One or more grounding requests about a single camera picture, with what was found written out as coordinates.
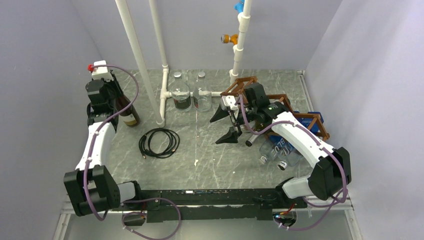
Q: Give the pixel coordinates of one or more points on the dark green wine bottle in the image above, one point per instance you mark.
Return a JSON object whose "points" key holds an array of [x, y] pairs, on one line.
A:
{"points": [[253, 137]]}

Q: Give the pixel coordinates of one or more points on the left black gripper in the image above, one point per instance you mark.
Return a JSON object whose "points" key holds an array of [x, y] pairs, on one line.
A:
{"points": [[113, 83]]}

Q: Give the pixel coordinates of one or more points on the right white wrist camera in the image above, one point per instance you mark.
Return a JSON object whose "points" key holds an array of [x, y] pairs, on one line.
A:
{"points": [[229, 103]]}

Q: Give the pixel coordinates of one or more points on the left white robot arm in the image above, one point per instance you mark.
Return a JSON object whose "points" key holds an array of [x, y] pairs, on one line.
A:
{"points": [[90, 187]]}

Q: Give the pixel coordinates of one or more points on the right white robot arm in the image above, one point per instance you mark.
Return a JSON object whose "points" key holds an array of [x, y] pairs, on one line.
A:
{"points": [[331, 167]]}

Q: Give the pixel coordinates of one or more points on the brown wooden wine rack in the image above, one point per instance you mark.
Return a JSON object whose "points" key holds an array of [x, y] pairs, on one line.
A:
{"points": [[262, 108]]}

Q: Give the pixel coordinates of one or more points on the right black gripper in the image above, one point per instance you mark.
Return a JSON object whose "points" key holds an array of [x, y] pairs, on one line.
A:
{"points": [[230, 137]]}

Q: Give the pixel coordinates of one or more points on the clear square bottle black cap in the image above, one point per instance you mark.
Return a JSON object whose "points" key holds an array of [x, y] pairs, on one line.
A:
{"points": [[288, 156]]}

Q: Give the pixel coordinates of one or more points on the blue label clear bottle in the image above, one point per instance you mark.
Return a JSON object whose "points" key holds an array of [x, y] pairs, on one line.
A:
{"points": [[275, 149]]}

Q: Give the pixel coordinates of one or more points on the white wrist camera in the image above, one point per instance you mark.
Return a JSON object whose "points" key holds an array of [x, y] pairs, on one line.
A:
{"points": [[229, 103], [99, 72]]}

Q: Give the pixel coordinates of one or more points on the dark red wine bottle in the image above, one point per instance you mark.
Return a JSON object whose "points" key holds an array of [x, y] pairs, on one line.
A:
{"points": [[130, 116]]}

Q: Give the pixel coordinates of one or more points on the clear glass bottle silver cap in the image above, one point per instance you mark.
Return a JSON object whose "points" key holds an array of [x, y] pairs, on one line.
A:
{"points": [[202, 94]]}

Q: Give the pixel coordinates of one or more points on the orange pipe valve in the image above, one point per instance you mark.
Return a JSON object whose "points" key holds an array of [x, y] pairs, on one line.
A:
{"points": [[225, 39]]}

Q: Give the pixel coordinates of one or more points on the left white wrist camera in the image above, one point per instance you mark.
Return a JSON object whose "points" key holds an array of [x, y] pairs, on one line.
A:
{"points": [[99, 72]]}

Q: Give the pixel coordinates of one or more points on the blue pipe valve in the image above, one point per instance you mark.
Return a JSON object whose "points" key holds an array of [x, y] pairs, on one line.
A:
{"points": [[239, 7]]}

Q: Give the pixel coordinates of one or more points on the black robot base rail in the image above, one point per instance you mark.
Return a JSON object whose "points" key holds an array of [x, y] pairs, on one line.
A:
{"points": [[213, 204]]}

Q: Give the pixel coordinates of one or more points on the clear glass bottle white cap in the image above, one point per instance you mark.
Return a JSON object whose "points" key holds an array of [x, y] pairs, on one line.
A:
{"points": [[181, 93]]}

